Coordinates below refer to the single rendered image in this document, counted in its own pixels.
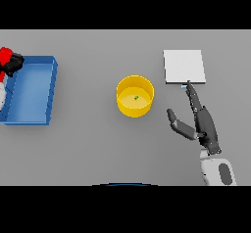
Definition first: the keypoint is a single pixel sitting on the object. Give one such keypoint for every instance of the green nut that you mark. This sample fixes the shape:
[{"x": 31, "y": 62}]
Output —
[{"x": 136, "y": 97}]

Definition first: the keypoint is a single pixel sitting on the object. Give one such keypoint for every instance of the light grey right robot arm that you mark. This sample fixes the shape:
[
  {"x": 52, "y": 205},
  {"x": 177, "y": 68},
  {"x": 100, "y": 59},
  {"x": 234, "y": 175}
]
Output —
[{"x": 215, "y": 171}]

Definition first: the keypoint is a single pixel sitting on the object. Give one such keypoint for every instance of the pale square measuring scale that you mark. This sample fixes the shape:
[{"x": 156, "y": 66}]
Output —
[{"x": 184, "y": 66}]

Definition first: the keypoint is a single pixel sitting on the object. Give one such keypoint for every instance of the blue tray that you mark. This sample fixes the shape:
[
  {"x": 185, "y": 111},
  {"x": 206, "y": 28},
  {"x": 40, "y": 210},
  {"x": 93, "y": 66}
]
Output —
[{"x": 31, "y": 90}]

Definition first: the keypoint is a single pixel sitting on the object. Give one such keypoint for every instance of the yellow bowl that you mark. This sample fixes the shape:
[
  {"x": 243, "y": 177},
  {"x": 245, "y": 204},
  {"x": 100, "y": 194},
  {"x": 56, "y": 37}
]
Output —
[{"x": 134, "y": 96}]

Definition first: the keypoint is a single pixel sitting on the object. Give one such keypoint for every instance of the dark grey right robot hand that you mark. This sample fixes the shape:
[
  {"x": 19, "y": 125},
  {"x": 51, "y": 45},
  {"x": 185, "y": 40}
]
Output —
[{"x": 205, "y": 122}]

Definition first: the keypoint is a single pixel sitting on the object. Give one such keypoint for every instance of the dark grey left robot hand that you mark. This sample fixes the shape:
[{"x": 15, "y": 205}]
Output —
[{"x": 12, "y": 64}]

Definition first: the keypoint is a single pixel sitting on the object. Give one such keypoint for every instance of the red beaker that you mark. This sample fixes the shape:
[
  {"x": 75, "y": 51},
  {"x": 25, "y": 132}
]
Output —
[{"x": 4, "y": 58}]

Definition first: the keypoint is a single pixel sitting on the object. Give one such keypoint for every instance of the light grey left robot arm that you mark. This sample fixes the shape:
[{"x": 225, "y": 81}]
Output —
[{"x": 1, "y": 93}]

